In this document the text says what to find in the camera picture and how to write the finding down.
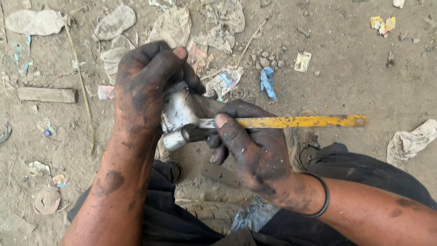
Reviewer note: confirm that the worn rubber tyre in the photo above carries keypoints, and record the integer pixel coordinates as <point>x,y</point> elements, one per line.
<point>211,213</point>

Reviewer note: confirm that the small blue rag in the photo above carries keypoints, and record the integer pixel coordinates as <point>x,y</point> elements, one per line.
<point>268,83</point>

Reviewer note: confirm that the printed crumpled wrapper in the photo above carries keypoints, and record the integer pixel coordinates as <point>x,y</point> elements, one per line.
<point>225,82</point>

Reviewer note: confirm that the brown cardboard piece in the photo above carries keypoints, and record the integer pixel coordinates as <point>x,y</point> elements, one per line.
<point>222,174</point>

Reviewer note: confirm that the dirty blue cloth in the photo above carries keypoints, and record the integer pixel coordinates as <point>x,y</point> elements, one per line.
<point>254,215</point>

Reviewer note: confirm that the crumpled white cloth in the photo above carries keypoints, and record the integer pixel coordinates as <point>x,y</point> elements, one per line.
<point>409,141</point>

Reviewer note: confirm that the flat grey dusty rag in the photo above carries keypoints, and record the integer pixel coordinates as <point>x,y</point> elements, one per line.
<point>34,22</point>

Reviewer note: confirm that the thin dry twig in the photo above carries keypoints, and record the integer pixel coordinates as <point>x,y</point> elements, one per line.
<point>247,46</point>

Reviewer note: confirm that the heap of small stones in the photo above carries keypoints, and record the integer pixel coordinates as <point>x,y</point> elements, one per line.
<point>266,59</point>

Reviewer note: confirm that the folded grey dusty rag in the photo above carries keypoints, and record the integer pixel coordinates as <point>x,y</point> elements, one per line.
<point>116,22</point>

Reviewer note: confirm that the round dusty disc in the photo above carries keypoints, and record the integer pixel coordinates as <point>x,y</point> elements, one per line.
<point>47,201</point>

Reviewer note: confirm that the person's left hand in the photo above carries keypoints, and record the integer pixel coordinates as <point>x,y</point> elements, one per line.
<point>136,85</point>

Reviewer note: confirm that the dusty brown shoe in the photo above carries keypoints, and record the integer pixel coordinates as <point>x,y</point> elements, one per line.
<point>304,140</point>

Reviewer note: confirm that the pink paper scrap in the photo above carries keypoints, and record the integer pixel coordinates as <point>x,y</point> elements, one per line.
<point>105,92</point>

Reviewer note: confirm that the person's right hand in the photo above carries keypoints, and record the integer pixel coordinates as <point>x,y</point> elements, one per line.
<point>263,153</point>

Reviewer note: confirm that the long thin stalk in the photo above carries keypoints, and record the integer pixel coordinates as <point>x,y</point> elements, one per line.
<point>82,85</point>

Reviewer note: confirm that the small pale card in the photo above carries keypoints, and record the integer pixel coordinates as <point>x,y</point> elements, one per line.
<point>303,61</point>

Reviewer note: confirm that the black wrist bangle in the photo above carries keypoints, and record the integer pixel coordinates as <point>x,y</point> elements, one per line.
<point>326,196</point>

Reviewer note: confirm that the silver metal cylinder part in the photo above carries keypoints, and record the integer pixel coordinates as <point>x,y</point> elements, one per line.
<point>181,109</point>

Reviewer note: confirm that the crumpled beige dusty rag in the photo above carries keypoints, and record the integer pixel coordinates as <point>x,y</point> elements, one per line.
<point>172,29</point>

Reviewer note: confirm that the large torn dusty rag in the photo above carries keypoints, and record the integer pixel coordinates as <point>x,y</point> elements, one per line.
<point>222,24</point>

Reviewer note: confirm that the small colourful wrapper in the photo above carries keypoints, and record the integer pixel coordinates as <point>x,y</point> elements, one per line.
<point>59,180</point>

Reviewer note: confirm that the ribbed grey dusty rag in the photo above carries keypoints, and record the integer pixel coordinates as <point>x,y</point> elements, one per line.
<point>114,58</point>

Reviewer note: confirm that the wooden block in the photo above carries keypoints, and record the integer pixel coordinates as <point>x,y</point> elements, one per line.
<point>47,95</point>

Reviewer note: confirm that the yellow crumpled wrapper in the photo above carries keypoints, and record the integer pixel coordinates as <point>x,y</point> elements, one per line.
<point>384,25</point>

